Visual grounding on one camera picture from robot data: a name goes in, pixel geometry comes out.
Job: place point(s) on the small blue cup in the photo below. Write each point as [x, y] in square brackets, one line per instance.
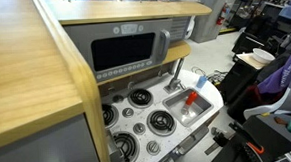
[201, 82]

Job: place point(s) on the black coil stove burner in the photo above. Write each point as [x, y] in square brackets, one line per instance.
[161, 121]
[126, 146]
[140, 97]
[108, 115]

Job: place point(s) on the grey toy faucet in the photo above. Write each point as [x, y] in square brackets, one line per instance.
[176, 77]

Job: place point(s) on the white bowl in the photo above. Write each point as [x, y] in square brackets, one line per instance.
[262, 55]

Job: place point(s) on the black shelf rack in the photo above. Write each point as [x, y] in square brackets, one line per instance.
[248, 5]

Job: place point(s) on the grey toy microwave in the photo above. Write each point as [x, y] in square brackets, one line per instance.
[83, 37]

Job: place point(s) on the black orange bar clamp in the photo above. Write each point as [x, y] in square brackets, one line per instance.
[254, 148]

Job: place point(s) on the red fire extinguisher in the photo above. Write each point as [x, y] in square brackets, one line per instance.
[221, 18]

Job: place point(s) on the purple cloth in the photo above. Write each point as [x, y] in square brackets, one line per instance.
[279, 77]

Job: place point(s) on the small brown item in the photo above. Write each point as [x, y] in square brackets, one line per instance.
[280, 120]

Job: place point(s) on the black storage case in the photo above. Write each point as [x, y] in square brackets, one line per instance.
[239, 82]

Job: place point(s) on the grey toy sink basin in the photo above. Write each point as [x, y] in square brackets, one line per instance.
[202, 106]

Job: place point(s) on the blue bin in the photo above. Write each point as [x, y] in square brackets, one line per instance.
[290, 14]

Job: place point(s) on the black perforated work table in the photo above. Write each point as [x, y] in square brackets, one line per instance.
[272, 141]

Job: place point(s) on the red sauce bottle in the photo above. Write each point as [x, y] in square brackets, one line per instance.
[191, 97]

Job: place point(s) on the grey round stove knob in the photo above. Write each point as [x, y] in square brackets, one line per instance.
[127, 112]
[117, 98]
[153, 147]
[139, 128]

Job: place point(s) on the wooden toy kitchen unit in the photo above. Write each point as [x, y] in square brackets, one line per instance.
[24, 64]

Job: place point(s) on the light wooden board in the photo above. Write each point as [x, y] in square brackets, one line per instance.
[247, 61]

